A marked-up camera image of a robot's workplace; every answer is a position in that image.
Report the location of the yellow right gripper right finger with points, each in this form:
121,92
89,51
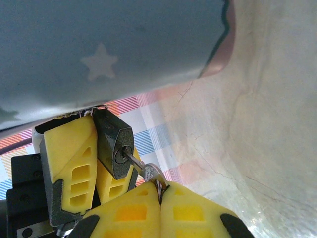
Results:
193,213

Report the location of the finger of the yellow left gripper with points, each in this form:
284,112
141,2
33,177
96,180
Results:
111,188
64,153

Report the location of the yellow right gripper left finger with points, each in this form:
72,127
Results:
128,213

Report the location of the small silver key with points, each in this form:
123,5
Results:
148,171

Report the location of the black padlock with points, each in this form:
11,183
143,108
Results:
111,141

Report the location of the light blue cartoon tin box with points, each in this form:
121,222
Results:
111,49

